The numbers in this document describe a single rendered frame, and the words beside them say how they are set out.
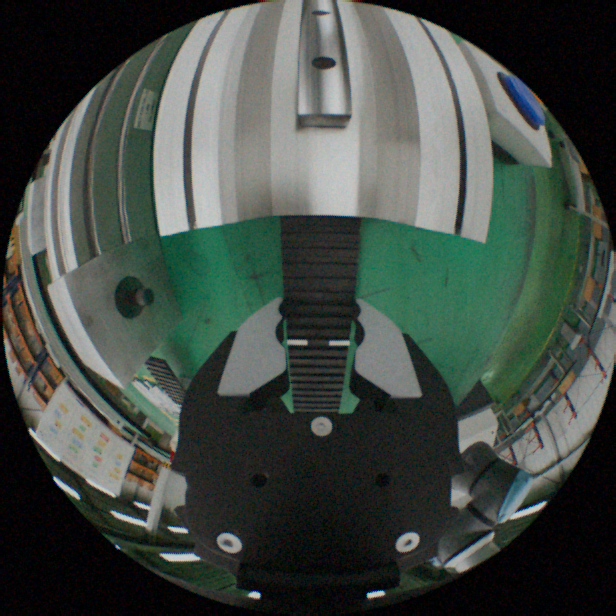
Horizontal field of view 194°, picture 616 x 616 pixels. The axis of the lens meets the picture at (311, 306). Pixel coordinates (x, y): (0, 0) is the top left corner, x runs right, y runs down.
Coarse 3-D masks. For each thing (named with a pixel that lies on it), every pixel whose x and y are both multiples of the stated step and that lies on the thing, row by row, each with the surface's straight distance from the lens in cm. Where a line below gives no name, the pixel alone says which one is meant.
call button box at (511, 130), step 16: (464, 48) 19; (480, 64) 17; (496, 64) 20; (480, 80) 16; (496, 80) 17; (496, 96) 15; (512, 96) 17; (496, 112) 14; (512, 112) 16; (496, 128) 16; (512, 128) 15; (528, 128) 17; (544, 128) 22; (496, 144) 19; (512, 144) 18; (528, 144) 17; (544, 144) 20; (512, 160) 21; (528, 160) 20; (544, 160) 19
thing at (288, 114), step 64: (320, 0) 17; (192, 64) 8; (256, 64) 8; (320, 64) 10; (384, 64) 10; (448, 64) 8; (192, 128) 6; (256, 128) 7; (320, 128) 9; (384, 128) 8; (448, 128) 6; (192, 192) 5; (256, 192) 6; (320, 192) 8; (384, 192) 8; (448, 192) 5
